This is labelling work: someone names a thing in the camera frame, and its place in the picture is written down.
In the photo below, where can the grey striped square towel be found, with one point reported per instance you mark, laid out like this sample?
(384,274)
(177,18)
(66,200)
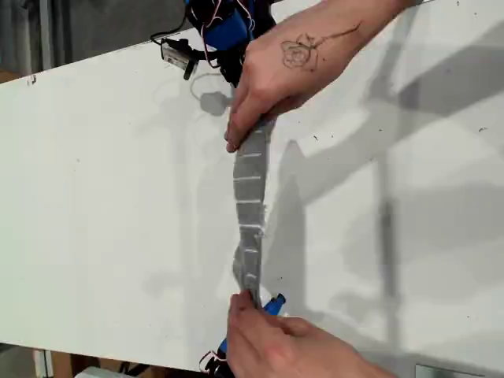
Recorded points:
(250,185)

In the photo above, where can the person's hand without tattoo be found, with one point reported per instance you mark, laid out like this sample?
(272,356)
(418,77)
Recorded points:
(283,350)

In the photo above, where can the person's hand with rose tattoo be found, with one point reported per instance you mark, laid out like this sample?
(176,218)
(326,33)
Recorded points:
(283,71)

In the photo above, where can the white object under table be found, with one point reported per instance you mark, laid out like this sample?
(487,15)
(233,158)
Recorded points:
(94,373)

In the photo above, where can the brown cardboard box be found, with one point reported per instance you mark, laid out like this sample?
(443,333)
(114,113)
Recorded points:
(61,364)

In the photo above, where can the white table leg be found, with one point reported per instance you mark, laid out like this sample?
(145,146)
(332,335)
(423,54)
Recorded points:
(42,364)

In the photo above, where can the black camera box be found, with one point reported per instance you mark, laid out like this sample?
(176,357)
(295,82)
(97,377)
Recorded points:
(175,55)

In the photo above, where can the grey vertical post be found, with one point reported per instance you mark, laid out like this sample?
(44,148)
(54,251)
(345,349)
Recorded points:
(45,31)

